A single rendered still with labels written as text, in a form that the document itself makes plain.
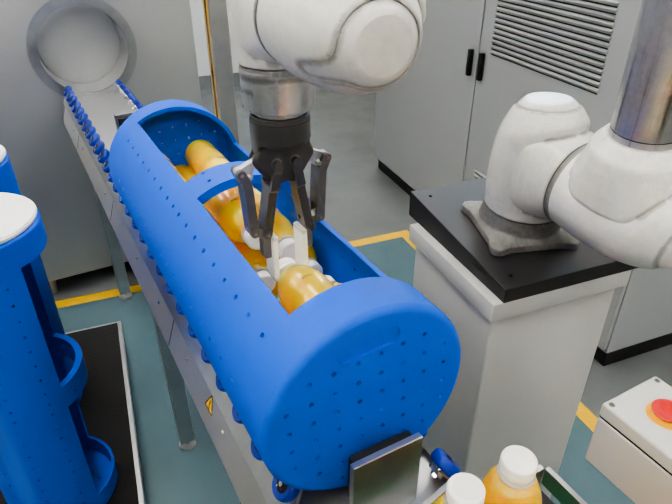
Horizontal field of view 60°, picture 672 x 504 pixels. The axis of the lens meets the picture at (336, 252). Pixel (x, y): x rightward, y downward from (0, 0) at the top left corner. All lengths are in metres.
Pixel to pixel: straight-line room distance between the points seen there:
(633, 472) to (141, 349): 2.10
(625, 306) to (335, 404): 1.85
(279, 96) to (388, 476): 0.48
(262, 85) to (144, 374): 1.90
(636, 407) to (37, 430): 1.29
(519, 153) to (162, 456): 1.57
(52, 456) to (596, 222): 1.34
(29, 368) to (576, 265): 1.18
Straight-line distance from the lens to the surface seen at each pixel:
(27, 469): 1.70
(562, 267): 1.16
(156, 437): 2.23
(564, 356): 1.32
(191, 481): 2.08
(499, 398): 1.28
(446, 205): 1.27
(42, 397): 1.55
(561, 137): 1.07
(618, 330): 2.50
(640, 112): 0.94
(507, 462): 0.68
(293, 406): 0.66
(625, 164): 0.95
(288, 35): 0.54
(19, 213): 1.42
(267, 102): 0.69
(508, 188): 1.12
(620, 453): 0.81
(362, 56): 0.49
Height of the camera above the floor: 1.62
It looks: 32 degrees down
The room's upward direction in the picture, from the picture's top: straight up
